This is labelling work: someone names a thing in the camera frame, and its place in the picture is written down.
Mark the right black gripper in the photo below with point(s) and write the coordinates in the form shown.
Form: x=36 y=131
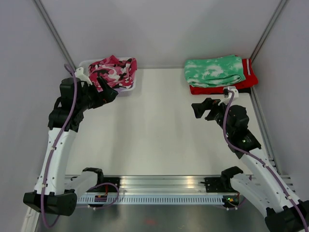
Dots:
x=208 y=104

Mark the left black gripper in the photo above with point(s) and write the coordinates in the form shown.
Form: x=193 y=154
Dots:
x=107 y=95

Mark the pink camouflage trousers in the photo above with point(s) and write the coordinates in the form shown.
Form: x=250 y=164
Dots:
x=118 y=73

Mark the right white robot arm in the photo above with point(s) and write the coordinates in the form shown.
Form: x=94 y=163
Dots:
x=282 y=209

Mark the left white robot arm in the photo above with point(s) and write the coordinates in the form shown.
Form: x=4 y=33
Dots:
x=63 y=124

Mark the green tie-dye folded trousers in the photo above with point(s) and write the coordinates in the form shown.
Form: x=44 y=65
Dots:
x=214 y=72

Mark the red folded trousers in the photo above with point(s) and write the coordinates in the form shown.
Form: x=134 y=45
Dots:
x=249 y=82

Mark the white plastic basket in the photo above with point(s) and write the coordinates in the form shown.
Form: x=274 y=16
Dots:
x=85 y=65

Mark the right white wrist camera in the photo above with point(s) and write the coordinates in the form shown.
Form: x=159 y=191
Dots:
x=230 y=93

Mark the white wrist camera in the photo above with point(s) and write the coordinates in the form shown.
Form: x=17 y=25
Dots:
x=79 y=73
x=230 y=93

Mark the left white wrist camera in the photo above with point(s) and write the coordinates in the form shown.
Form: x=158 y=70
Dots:
x=79 y=73

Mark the left aluminium frame post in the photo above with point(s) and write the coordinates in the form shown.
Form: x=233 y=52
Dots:
x=48 y=22

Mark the aluminium frame post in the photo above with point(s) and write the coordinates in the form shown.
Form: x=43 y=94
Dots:
x=48 y=22
x=274 y=18

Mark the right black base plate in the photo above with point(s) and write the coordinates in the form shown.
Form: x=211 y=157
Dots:
x=214 y=185

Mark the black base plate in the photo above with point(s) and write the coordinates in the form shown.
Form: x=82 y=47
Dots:
x=214 y=185
x=109 y=185

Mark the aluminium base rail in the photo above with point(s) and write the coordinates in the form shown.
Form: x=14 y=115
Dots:
x=164 y=183

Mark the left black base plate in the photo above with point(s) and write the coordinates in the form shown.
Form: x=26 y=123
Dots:
x=109 y=185

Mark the white slotted cable duct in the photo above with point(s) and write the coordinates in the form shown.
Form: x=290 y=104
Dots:
x=97 y=200

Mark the right aluminium frame post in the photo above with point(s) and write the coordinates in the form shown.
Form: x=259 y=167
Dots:
x=274 y=18

